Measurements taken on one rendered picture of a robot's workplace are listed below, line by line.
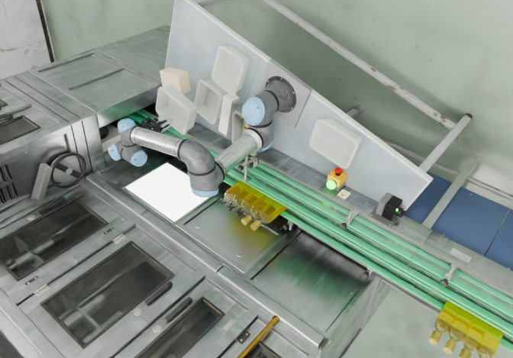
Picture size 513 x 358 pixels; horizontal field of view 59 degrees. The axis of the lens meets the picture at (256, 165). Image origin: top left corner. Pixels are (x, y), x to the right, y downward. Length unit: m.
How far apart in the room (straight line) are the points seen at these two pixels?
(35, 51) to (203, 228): 3.74
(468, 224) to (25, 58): 4.69
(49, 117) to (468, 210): 2.20
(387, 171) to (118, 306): 1.33
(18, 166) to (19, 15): 3.10
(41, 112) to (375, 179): 1.81
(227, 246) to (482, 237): 1.18
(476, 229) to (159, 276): 1.48
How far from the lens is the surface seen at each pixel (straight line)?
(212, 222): 2.37
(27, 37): 5.54
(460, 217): 2.32
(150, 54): 3.26
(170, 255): 2.29
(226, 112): 2.46
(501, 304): 2.03
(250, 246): 2.26
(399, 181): 2.10
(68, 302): 2.22
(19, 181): 2.60
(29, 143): 2.50
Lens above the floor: 2.39
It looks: 39 degrees down
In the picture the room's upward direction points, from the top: 125 degrees counter-clockwise
